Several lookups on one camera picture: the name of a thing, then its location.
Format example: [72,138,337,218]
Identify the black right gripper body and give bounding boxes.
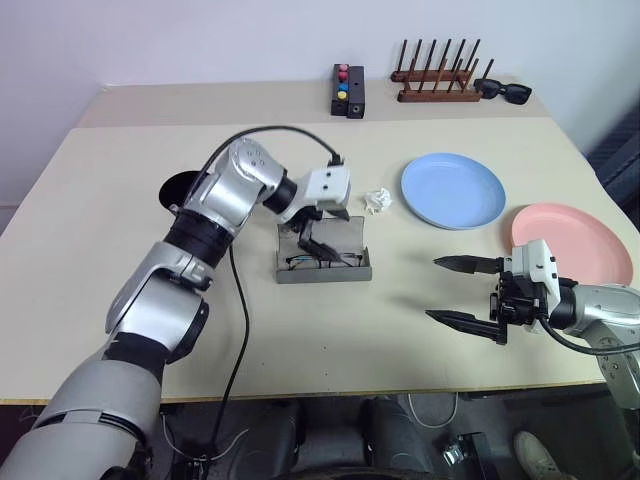
[487,272,549,334]

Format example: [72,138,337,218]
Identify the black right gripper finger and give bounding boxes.
[432,254,505,276]
[423,308,510,347]

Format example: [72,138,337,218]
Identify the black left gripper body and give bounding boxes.
[289,202,331,236]

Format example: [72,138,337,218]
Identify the tortoiseshell frame eyeglasses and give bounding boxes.
[283,251,365,270]

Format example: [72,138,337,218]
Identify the grey glasses case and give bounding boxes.
[274,214,374,285]

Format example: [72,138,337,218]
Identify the crumpled white paper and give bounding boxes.
[360,186,394,216]

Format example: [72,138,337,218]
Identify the blue plastic plate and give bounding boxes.
[399,152,507,231]

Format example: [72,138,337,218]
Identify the pink plastic plate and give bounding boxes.
[509,202,635,287]

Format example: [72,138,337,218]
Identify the black box with coloured buttons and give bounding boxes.
[329,63,352,117]

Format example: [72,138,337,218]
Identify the plain black box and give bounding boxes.
[345,66,366,121]

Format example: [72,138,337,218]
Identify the black plastic cup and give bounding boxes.
[158,169,201,216]

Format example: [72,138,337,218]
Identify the white shoe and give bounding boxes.
[513,430,564,480]

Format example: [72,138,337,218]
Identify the brown wooden peg rack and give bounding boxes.
[389,38,495,104]

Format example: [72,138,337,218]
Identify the black sunglasses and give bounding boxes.
[472,78,533,105]

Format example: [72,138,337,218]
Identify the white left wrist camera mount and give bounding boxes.
[277,167,352,226]

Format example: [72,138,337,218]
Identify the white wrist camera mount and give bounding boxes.
[509,238,562,335]
[277,167,352,226]

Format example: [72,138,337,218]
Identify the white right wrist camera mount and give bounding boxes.
[509,238,562,335]

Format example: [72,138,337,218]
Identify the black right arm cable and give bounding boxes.
[539,319,640,357]

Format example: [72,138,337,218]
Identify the thin white cable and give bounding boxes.
[407,393,460,429]

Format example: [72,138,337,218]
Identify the black metal bracket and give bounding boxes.
[442,432,494,471]

